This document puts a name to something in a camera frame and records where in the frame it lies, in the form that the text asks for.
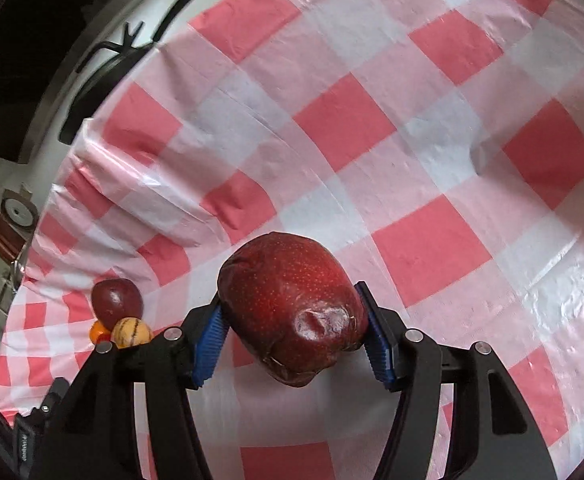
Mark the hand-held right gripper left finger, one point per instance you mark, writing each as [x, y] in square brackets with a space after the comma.
[212, 345]

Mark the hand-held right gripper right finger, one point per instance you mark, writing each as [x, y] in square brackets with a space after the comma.
[379, 350]

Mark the yellow striped pepino melon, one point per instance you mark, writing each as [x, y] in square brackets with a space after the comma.
[131, 332]

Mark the wrinkled dark red apple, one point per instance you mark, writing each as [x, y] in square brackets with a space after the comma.
[287, 300]

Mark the smooth dark red apple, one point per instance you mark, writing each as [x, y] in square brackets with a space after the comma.
[114, 300]

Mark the orange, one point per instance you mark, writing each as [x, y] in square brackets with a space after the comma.
[97, 332]

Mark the red white checked tablecloth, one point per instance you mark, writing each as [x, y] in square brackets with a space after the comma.
[422, 260]

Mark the grey round metal disc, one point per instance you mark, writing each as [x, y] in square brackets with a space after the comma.
[19, 210]

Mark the black metal stand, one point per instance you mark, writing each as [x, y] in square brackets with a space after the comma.
[122, 49]

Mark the black cabinet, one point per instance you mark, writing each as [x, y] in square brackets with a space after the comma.
[22, 85]

